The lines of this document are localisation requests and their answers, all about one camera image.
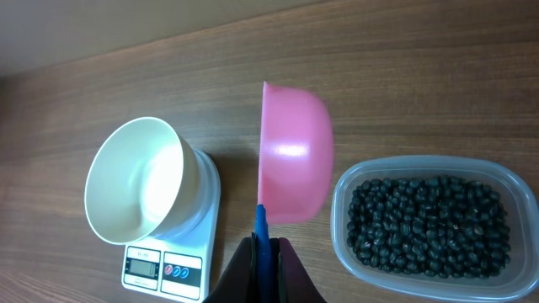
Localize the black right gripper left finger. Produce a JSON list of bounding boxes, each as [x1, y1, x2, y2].
[[204, 236, 258, 303]]

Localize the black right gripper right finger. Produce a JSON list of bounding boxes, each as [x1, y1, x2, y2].
[[271, 237, 326, 303]]

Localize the pink scoop with blue handle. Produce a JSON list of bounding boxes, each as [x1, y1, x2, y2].
[[253, 82, 334, 302]]

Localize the white digital kitchen scale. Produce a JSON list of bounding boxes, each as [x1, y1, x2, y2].
[[121, 150, 221, 302]]

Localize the white bowl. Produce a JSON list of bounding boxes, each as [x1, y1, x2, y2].
[[84, 117, 200, 245]]

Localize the black beans in container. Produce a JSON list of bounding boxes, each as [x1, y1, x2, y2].
[[345, 175, 511, 279]]

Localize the clear plastic container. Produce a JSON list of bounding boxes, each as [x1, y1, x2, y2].
[[331, 155, 538, 302]]

